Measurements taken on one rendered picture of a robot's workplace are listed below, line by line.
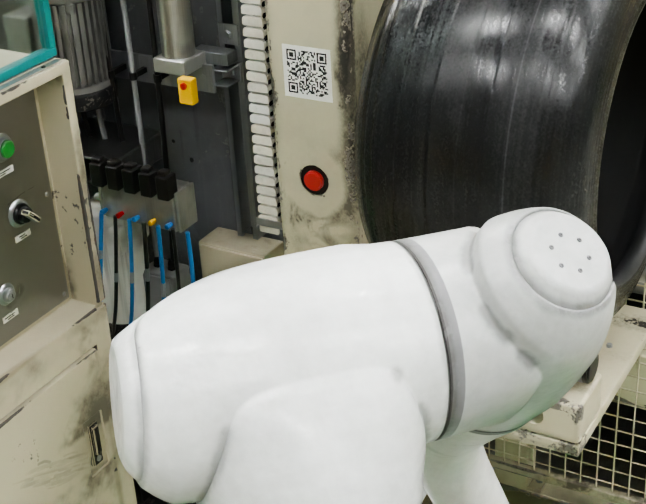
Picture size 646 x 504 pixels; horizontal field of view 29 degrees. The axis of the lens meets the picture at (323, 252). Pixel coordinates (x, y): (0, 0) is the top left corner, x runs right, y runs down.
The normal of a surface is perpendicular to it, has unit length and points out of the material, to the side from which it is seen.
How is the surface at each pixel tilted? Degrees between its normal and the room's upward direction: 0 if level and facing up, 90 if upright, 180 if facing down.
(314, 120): 90
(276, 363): 53
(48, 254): 90
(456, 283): 34
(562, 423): 90
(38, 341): 0
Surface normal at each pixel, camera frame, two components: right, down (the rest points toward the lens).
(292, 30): -0.49, 0.43
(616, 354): -0.05, -0.88
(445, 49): -0.43, -0.18
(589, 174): 0.76, 0.25
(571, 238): 0.33, -0.48
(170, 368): -0.22, -0.39
